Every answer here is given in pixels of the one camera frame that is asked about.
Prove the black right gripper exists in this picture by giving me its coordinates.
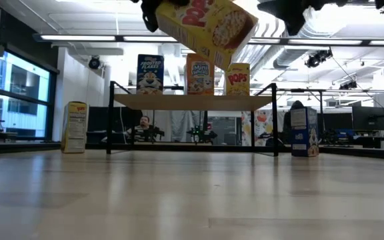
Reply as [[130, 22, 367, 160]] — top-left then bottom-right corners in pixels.
[[257, 0, 346, 36]]

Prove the yellow Pops cereal box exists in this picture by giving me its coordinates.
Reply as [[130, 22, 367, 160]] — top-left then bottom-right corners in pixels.
[[224, 62, 251, 97], [154, 0, 259, 71], [60, 101, 89, 155]]

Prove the blue Frosted Flakes cereal box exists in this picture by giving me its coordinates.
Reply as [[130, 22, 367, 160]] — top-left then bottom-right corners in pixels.
[[289, 106, 320, 158], [136, 53, 165, 95]]

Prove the orange Mini Wheats cereal box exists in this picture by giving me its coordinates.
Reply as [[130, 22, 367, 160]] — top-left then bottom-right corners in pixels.
[[185, 53, 215, 96]]

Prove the wooden shelf with black legs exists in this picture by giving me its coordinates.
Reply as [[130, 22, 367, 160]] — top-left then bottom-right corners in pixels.
[[106, 81, 279, 157]]

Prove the black ceiling stage light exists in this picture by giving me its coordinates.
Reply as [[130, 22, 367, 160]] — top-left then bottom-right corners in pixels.
[[338, 79, 358, 91], [304, 49, 333, 69]]

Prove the black round ceiling speaker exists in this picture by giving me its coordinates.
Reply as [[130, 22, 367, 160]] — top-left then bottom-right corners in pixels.
[[87, 55, 101, 70]]

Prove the overhead LED light bar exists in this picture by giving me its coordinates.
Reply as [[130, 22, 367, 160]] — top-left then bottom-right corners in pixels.
[[33, 33, 384, 47]]

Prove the person behind robots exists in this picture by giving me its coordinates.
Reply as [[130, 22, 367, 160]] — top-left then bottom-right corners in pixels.
[[125, 115, 156, 136]]

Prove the black computer monitor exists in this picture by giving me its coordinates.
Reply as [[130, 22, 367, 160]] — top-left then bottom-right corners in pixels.
[[87, 106, 143, 133], [321, 112, 353, 131], [351, 105, 384, 131]]

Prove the floral patterned curtain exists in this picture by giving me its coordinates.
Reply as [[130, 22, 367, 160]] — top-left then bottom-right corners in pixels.
[[241, 110, 279, 147]]

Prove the dark board panel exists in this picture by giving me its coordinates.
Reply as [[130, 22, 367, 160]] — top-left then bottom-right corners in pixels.
[[211, 116, 243, 147]]

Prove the large glass window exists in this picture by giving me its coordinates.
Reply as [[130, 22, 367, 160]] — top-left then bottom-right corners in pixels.
[[0, 51, 51, 139]]

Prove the silver ventilation duct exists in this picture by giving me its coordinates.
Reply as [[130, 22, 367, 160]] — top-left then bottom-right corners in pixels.
[[272, 45, 309, 70]]

